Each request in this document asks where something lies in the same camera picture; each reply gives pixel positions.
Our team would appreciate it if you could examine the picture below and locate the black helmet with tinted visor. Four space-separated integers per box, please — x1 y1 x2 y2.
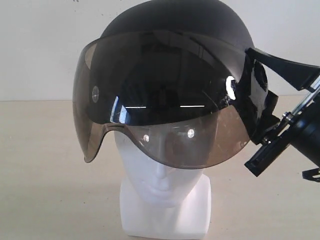
74 0 280 171

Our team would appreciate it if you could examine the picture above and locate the white mannequin head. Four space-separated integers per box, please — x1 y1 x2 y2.
114 131 212 240

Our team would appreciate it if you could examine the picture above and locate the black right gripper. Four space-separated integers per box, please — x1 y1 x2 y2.
244 47 320 177

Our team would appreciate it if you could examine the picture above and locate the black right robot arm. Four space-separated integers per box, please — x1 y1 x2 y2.
244 47 320 182

